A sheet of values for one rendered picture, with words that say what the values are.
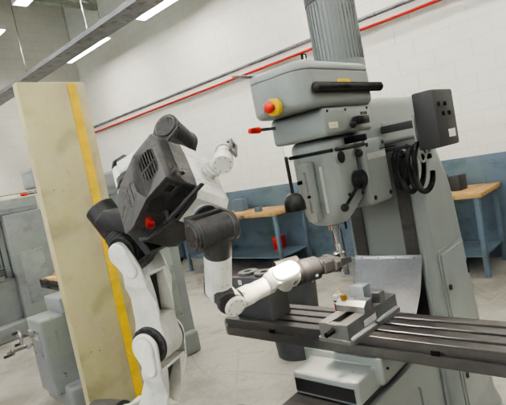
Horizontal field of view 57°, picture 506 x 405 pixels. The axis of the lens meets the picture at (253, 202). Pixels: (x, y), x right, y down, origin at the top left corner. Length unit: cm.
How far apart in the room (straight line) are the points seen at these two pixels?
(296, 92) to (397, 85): 472
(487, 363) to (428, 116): 84
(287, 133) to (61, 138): 170
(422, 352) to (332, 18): 126
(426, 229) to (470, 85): 398
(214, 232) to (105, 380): 197
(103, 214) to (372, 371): 110
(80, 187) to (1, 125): 784
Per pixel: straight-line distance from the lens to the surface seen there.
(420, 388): 211
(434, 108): 180
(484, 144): 591
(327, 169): 168
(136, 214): 150
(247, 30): 768
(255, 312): 209
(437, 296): 216
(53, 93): 310
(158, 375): 178
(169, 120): 167
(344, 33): 195
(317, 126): 163
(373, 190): 184
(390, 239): 213
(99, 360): 315
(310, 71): 159
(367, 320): 177
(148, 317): 176
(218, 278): 149
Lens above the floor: 158
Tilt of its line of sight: 5 degrees down
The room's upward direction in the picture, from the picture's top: 11 degrees counter-clockwise
